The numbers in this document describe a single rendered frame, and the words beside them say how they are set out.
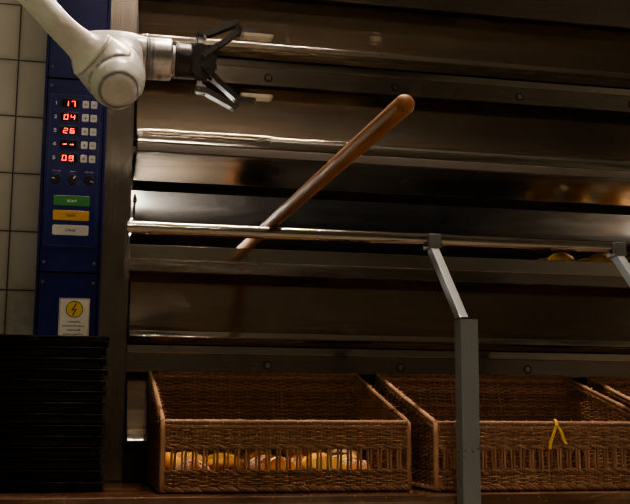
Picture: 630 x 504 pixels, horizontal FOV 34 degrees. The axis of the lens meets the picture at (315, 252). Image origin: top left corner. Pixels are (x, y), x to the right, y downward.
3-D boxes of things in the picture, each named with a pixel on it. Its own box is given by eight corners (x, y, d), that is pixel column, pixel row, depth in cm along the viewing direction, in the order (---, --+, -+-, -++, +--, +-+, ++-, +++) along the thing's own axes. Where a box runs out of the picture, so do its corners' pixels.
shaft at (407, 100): (417, 113, 150) (417, 92, 150) (397, 111, 149) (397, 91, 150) (233, 267, 315) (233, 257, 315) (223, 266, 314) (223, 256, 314)
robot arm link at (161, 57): (144, 85, 226) (172, 87, 227) (147, 72, 217) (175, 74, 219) (145, 45, 227) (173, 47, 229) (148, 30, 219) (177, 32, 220)
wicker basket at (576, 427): (371, 479, 273) (371, 372, 277) (571, 477, 285) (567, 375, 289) (432, 492, 226) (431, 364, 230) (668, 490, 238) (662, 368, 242)
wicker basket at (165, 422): (142, 480, 263) (145, 369, 267) (359, 478, 275) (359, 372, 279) (155, 494, 216) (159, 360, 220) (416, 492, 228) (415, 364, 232)
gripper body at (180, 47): (172, 47, 228) (214, 50, 230) (171, 84, 227) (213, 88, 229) (175, 35, 221) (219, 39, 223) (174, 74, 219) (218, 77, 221)
